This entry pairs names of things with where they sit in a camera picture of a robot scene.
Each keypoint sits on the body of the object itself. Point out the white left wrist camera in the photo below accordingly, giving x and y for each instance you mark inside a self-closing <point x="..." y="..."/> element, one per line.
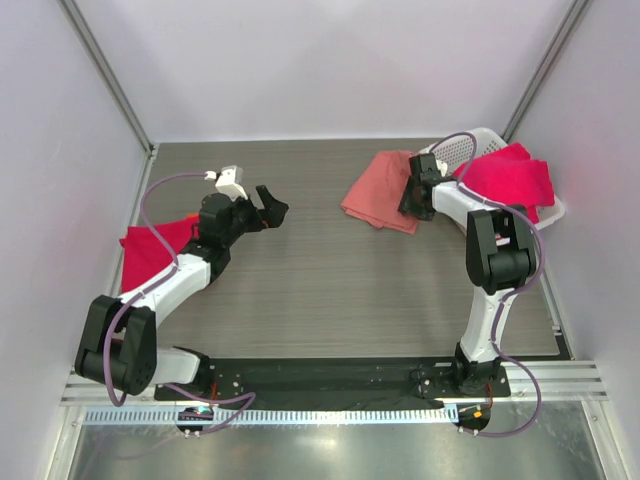
<point x="228" y="182"/>

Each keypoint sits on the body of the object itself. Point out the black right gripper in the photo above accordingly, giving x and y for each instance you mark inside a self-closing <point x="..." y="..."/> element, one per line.
<point x="407" y="205"/>

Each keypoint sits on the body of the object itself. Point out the salmon pink t-shirt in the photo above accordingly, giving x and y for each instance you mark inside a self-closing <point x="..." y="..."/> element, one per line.
<point x="376" y="194"/>

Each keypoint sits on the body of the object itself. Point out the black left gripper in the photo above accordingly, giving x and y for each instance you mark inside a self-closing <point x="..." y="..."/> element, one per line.
<point x="270" y="215"/>

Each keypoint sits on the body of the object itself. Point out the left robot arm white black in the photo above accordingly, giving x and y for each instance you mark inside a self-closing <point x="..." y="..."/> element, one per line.
<point x="119" y="346"/>

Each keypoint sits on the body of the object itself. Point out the aluminium frame post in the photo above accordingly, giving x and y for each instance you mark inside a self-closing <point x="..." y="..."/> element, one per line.
<point x="100" y="62"/>
<point x="558" y="43"/>

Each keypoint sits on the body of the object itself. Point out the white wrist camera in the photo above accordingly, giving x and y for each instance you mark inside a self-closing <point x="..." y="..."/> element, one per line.
<point x="228" y="182"/>
<point x="441" y="167"/>

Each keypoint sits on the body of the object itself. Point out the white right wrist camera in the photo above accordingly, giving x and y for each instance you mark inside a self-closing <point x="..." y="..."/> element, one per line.
<point x="441" y="167"/>

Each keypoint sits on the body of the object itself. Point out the left aluminium frame post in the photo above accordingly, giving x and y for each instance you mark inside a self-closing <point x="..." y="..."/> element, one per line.
<point x="100" y="62"/>

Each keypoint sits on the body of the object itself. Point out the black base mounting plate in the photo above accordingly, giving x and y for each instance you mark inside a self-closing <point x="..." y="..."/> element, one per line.
<point x="425" y="377"/>

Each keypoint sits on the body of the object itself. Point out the right aluminium frame post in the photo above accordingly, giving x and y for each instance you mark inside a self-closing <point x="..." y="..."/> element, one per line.
<point x="558" y="43"/>

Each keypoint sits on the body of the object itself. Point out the crimson t-shirt in basket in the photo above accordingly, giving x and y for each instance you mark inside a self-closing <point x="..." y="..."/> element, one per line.
<point x="511" y="176"/>

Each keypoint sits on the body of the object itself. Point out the folded crimson t-shirt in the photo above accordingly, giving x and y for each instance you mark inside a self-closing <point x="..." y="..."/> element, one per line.
<point x="145" y="256"/>

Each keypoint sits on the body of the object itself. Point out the perforated aluminium rail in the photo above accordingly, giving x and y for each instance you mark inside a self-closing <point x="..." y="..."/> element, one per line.
<point x="182" y="415"/>

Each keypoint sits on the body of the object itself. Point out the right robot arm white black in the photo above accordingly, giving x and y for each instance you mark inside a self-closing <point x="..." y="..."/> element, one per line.
<point x="500" y="256"/>

